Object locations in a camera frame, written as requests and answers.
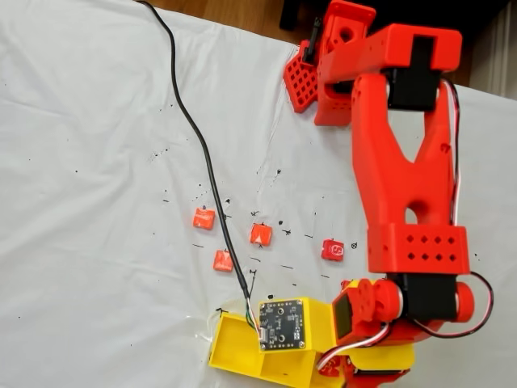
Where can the white plastic table cover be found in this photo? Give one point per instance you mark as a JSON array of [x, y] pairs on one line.
[[101, 141]]

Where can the white baseboard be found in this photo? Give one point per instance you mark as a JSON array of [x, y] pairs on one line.
[[501, 52]]

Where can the camera board in yellow mount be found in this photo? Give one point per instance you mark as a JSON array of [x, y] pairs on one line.
[[280, 323]]

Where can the orange Starburst candy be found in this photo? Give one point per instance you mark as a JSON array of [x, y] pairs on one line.
[[203, 218], [220, 262], [261, 234]]

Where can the black table clamp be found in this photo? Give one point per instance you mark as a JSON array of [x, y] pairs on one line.
[[312, 44]]

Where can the yellow three-compartment box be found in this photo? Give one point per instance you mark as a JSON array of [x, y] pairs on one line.
[[234, 339]]

